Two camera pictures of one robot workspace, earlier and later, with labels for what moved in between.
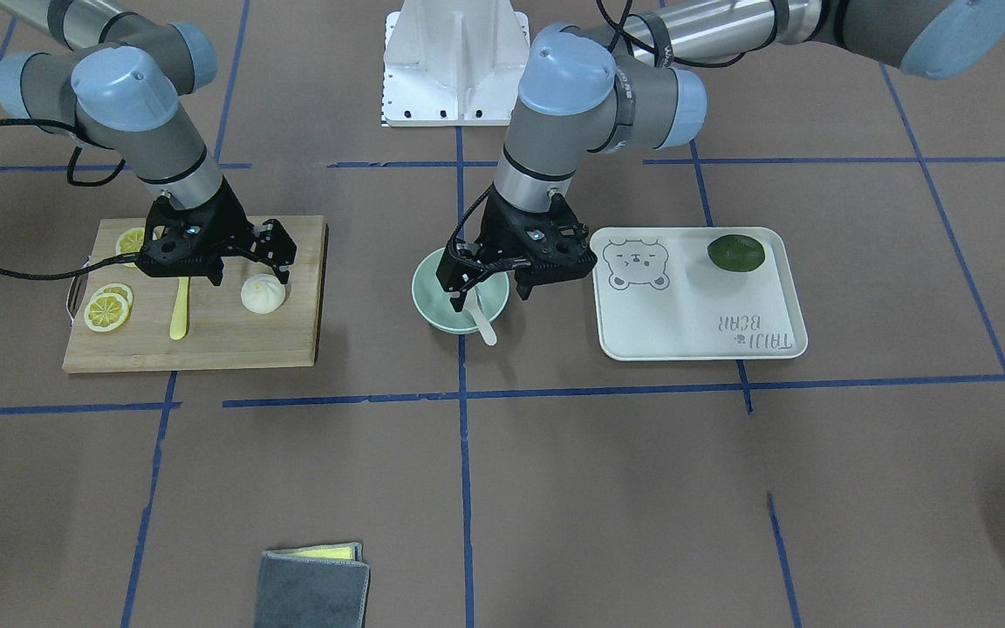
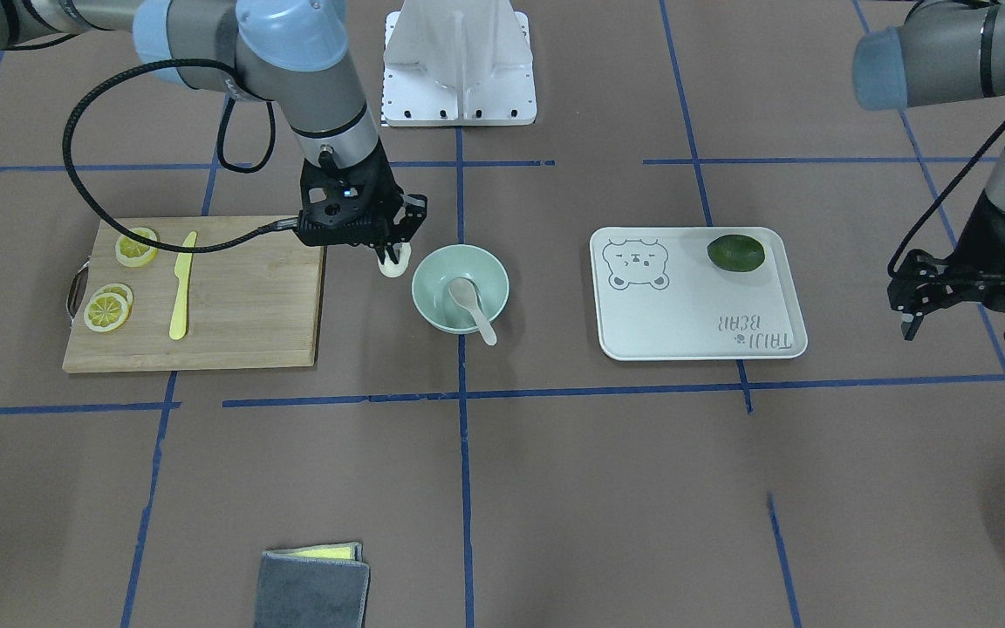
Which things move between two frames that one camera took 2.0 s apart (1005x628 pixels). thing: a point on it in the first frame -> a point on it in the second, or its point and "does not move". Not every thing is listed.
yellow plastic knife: (179, 318) does not move
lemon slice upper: (131, 242) does not move
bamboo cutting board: (221, 333) does not move
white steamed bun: (263, 294) -> (402, 252)
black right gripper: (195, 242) -> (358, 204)
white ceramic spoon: (473, 304) does not move
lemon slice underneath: (118, 289) does not move
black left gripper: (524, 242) -> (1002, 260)
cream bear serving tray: (696, 293) does not move
